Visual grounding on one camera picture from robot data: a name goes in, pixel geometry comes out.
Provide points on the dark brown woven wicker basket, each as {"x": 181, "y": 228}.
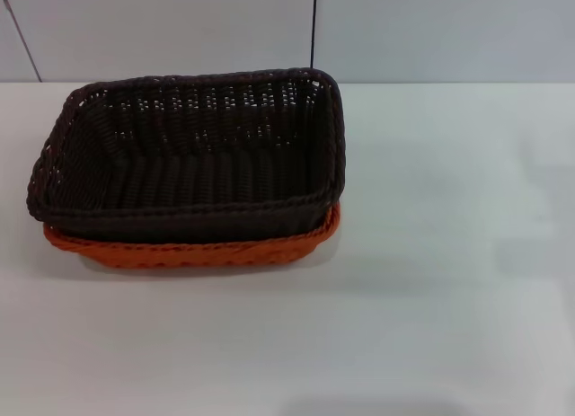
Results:
{"x": 188, "y": 164}

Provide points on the orange woven wicker basket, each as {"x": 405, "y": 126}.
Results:
{"x": 202, "y": 252}

